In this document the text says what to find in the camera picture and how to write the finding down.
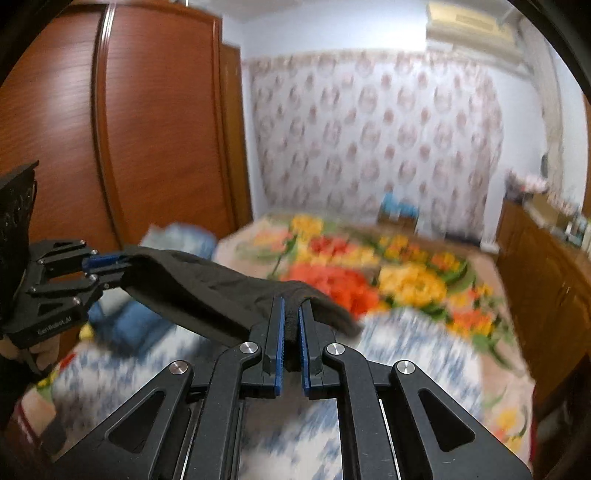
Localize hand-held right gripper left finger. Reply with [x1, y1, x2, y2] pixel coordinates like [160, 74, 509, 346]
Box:
[53, 295, 287, 480]

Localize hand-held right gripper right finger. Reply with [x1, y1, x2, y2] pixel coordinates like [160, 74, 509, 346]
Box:
[298, 305, 532, 480]

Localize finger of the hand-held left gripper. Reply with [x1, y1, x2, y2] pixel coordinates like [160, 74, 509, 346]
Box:
[28, 271, 122, 309]
[30, 237, 129, 278]

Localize black pants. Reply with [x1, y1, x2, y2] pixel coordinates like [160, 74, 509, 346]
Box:
[122, 246, 365, 347]

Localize person's left hand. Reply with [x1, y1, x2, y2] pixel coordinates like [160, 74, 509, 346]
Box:
[28, 333, 62, 374]

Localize blue denim jeans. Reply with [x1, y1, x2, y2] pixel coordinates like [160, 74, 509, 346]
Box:
[88, 295, 185, 347]

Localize blue floral bed sheet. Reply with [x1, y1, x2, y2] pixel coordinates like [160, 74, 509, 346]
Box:
[46, 307, 490, 480]

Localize colourful flower blanket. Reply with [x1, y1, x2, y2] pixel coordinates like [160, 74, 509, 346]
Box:
[215, 210, 536, 462]

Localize brown louvred wardrobe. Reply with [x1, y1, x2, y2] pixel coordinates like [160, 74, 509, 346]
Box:
[0, 4, 254, 370]

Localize cardboard box with blue bag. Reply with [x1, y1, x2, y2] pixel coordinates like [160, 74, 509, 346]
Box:
[378, 193, 421, 227]

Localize circle-patterned sheer curtain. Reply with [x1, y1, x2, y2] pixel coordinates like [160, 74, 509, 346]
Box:
[242, 48, 504, 232]

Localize wooden cabinet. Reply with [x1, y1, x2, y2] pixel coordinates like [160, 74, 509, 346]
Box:
[496, 196, 591, 416]

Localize stack of papers and cloth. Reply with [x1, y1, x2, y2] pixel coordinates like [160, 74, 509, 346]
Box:
[505, 171, 548, 195]

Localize beige patterned window curtain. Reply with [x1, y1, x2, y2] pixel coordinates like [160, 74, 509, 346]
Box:
[526, 28, 571, 195]

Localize beige air conditioner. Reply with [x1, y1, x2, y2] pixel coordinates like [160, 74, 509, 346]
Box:
[425, 2, 527, 65]

